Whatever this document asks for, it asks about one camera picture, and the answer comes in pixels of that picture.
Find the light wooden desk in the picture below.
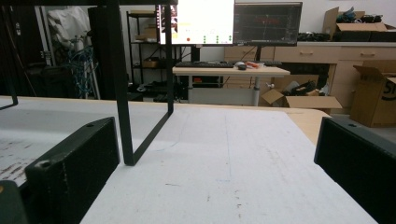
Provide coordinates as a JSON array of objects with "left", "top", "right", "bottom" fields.
[{"left": 172, "top": 64, "right": 291, "bottom": 107}]

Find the bright white computer monitor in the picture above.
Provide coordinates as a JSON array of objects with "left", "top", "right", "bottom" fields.
[{"left": 156, "top": 0, "right": 235, "bottom": 47}]

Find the white cloth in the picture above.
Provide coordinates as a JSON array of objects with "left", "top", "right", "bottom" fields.
[{"left": 47, "top": 5, "right": 92, "bottom": 50}]

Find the blue cable bundle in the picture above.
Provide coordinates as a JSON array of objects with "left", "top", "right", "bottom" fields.
[{"left": 64, "top": 46, "right": 100, "bottom": 99}]

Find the dark computer monitor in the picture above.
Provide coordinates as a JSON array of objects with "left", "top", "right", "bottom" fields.
[{"left": 233, "top": 1, "right": 304, "bottom": 48}]

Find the black metal frame stand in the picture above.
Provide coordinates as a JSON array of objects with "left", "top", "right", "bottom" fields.
[{"left": 0, "top": 0, "right": 179, "bottom": 167}]

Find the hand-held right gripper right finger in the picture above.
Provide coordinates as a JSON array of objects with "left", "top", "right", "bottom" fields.
[{"left": 313, "top": 117, "right": 396, "bottom": 224}]

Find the large cardboard box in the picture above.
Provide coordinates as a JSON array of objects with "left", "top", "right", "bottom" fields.
[{"left": 349, "top": 60, "right": 396, "bottom": 128}]

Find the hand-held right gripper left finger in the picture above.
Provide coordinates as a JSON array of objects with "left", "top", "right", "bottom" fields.
[{"left": 24, "top": 116, "right": 121, "bottom": 224}]

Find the cardboard box with cables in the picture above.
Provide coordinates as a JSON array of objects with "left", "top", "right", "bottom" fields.
[{"left": 321, "top": 6, "right": 396, "bottom": 43}]

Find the black keyboard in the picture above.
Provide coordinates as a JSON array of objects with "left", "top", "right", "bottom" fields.
[{"left": 175, "top": 61, "right": 235, "bottom": 69}]

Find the black wire shelf rack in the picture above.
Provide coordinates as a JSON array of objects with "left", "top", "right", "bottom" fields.
[{"left": 125, "top": 9, "right": 171, "bottom": 94}]

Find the open cardboard box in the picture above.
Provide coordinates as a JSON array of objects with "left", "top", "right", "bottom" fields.
[{"left": 261, "top": 74, "right": 344, "bottom": 115}]

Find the white paper sheet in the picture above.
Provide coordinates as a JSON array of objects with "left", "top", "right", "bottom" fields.
[{"left": 0, "top": 96, "right": 379, "bottom": 224}]

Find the light wooden cabinet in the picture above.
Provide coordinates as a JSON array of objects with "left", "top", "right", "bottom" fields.
[{"left": 223, "top": 41, "right": 396, "bottom": 115}]

